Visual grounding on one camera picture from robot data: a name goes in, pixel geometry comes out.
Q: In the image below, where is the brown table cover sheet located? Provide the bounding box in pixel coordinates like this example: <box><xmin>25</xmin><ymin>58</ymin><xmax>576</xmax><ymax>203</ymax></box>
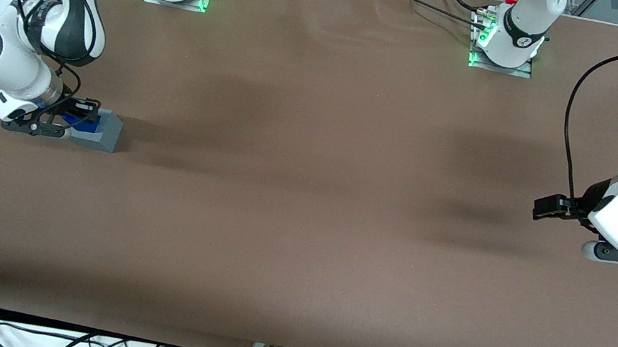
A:
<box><xmin>0</xmin><ymin>0</ymin><xmax>618</xmax><ymax>347</ymax></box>

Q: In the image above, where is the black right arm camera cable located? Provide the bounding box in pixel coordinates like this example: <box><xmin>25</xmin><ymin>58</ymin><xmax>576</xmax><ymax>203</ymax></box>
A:
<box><xmin>0</xmin><ymin>0</ymin><xmax>98</xmax><ymax>108</ymax></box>

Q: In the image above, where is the gray square base block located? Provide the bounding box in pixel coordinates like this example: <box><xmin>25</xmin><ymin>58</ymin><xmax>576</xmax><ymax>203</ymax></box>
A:
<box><xmin>66</xmin><ymin>105</ymin><xmax>126</xmax><ymax>155</ymax></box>

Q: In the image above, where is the thin black base cable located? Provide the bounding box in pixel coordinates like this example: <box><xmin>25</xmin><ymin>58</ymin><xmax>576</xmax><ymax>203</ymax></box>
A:
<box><xmin>376</xmin><ymin>0</ymin><xmax>492</xmax><ymax>29</ymax></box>

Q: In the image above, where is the blue plastic insert part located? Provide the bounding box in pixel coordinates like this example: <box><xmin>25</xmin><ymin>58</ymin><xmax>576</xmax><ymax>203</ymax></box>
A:
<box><xmin>59</xmin><ymin>108</ymin><xmax>106</xmax><ymax>139</ymax></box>

